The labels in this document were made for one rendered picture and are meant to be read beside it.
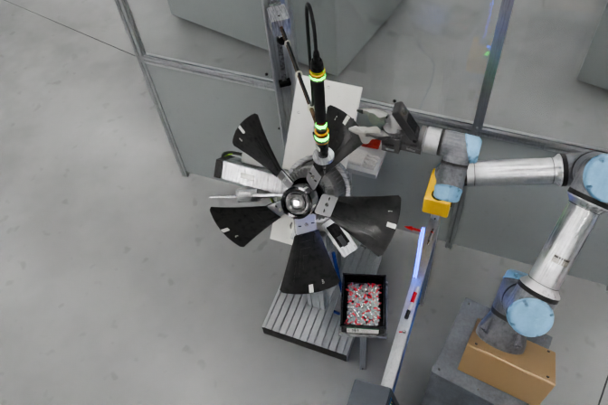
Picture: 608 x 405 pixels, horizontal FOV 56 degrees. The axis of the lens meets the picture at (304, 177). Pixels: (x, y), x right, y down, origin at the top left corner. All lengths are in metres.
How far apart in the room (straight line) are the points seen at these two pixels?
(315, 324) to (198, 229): 0.97
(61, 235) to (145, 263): 0.60
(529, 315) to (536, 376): 0.21
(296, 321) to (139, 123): 1.92
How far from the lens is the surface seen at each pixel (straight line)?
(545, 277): 1.71
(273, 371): 3.07
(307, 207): 2.03
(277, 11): 2.23
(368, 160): 2.60
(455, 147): 1.61
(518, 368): 1.83
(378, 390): 1.70
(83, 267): 3.64
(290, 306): 3.12
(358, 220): 2.02
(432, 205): 2.25
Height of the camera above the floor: 2.87
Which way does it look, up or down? 52 degrees down
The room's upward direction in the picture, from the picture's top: 7 degrees counter-clockwise
